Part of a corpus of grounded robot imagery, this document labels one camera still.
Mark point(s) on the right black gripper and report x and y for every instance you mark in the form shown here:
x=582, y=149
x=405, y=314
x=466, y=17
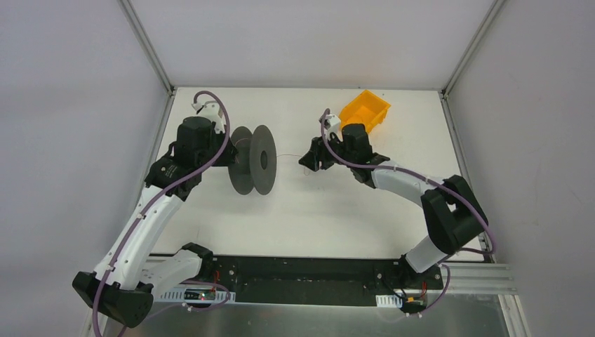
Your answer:
x=318, y=154

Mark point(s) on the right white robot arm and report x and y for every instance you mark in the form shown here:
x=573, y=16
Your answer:
x=451, y=211

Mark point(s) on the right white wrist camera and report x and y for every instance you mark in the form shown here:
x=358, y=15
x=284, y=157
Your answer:
x=331, y=124

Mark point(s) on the right white cable duct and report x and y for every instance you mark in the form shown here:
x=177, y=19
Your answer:
x=388, y=301

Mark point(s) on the white cable duct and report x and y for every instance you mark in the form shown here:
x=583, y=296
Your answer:
x=195, y=295
x=388, y=301

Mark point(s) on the black cable spool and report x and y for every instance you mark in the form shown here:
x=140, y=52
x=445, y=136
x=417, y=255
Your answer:
x=255, y=163

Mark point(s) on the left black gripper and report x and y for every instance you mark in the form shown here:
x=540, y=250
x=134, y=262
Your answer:
x=223, y=155

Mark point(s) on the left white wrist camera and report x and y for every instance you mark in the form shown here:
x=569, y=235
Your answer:
x=210, y=110

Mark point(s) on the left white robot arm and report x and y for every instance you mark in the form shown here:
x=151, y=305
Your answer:
x=120, y=287

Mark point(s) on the orange plastic bin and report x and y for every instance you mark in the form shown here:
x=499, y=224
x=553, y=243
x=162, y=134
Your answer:
x=367, y=109

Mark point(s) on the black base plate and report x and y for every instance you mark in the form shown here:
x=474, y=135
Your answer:
x=315, y=281

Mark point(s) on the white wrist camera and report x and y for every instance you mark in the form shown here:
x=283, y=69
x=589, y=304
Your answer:
x=210, y=110
x=331, y=124

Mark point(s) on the left white cable duct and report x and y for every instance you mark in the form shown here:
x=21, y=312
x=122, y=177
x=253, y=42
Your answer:
x=195, y=295

